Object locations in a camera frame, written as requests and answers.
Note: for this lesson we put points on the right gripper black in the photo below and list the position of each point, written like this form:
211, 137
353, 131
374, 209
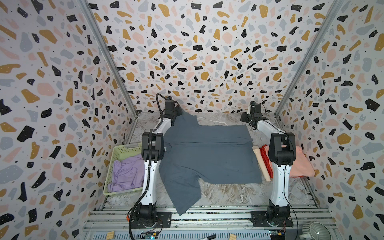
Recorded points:
245, 117

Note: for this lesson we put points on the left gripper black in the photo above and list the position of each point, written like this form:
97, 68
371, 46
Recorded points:
177, 109

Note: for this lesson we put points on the grey-blue t-shirt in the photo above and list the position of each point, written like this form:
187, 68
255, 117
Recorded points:
215, 154

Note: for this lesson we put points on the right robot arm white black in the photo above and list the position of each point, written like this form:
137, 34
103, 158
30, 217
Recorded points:
282, 154

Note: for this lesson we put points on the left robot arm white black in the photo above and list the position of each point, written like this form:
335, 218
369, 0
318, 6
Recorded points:
153, 151

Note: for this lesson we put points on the folded red t-shirt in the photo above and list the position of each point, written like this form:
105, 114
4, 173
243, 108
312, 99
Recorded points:
264, 153

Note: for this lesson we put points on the folded beige t-shirt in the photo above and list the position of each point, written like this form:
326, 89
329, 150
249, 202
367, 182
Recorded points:
261, 163

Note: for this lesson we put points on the light green plastic basket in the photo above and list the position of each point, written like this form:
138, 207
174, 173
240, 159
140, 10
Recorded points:
120, 153

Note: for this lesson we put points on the folded pink t-shirt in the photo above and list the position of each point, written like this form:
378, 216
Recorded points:
301, 166

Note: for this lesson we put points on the lilac t-shirt in basket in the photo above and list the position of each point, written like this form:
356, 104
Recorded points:
127, 174

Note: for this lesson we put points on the left circuit board green LED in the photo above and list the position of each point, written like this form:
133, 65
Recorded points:
151, 235

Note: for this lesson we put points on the right wooden block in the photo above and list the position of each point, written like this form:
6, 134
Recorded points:
232, 237

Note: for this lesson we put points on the wooden block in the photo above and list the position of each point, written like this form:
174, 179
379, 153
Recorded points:
232, 237
110, 235

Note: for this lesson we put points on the black marker pen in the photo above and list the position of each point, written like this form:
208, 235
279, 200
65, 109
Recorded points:
211, 237

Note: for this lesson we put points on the left wooden block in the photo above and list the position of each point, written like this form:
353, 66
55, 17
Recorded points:
110, 235

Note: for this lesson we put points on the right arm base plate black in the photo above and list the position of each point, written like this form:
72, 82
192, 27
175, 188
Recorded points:
263, 219

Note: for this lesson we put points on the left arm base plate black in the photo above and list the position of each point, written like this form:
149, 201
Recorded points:
162, 220

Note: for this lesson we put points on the right circuit board with wires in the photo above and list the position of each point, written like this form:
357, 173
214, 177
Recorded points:
277, 235

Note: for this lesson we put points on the aluminium rail frame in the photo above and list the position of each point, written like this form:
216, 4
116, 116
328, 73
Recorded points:
200, 222

